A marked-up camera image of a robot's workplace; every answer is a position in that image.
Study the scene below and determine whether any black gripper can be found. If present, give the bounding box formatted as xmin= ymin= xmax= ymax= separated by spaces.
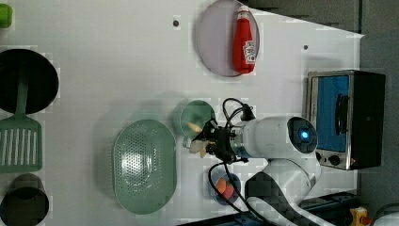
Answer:
xmin=195 ymin=118 xmax=236 ymax=164

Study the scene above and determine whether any peeled toy banana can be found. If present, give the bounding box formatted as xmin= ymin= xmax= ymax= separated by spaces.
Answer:
xmin=187 ymin=122 xmax=213 ymax=158

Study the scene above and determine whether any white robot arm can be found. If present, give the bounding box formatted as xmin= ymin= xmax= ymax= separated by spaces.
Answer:
xmin=187 ymin=116 xmax=335 ymax=226

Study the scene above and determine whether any green mug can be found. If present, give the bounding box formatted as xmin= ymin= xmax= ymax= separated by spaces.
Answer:
xmin=172 ymin=100 xmax=215 ymax=148

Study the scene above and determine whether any blue small bowl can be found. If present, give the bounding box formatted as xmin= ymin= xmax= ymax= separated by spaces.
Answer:
xmin=209 ymin=171 xmax=241 ymax=205

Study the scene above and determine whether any orange toy carrot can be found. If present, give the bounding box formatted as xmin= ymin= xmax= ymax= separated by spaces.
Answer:
xmin=215 ymin=178 xmax=227 ymax=194

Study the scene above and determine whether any red toy strawberry in bowl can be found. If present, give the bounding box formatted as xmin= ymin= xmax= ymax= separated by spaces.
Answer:
xmin=222 ymin=183 xmax=234 ymax=200

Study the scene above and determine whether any green oval colander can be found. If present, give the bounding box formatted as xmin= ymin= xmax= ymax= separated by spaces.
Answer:
xmin=112 ymin=120 xmax=177 ymax=215

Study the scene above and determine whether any red ketchup bottle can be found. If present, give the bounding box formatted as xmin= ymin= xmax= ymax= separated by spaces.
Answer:
xmin=232 ymin=6 xmax=256 ymax=73

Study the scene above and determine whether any grey round plate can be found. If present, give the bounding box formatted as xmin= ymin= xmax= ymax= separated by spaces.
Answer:
xmin=196 ymin=0 xmax=260 ymax=77

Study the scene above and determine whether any silver toaster oven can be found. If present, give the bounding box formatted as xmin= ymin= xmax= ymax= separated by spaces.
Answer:
xmin=306 ymin=70 xmax=386 ymax=170

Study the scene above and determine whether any yellow red emergency button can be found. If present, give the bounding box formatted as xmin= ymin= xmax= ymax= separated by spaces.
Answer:
xmin=350 ymin=207 xmax=373 ymax=226

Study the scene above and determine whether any black round pan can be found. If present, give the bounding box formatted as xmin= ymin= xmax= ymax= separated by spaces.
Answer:
xmin=0 ymin=49 xmax=59 ymax=114

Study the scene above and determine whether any green slotted spatula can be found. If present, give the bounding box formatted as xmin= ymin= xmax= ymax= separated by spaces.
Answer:
xmin=0 ymin=75 xmax=42 ymax=173

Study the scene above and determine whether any dark cylindrical pot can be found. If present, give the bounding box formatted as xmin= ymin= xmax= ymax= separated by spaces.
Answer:
xmin=1 ymin=173 xmax=50 ymax=226

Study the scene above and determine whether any green cup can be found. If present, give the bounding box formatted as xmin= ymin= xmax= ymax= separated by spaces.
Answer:
xmin=0 ymin=3 xmax=13 ymax=28

